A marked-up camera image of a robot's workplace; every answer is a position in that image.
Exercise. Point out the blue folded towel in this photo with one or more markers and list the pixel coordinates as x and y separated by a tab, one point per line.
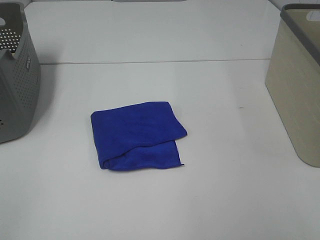
138	136

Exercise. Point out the beige plastic basket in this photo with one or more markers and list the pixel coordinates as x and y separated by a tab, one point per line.
293	78

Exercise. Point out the grey perforated plastic basket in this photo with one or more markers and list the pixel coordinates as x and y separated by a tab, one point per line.
20	73

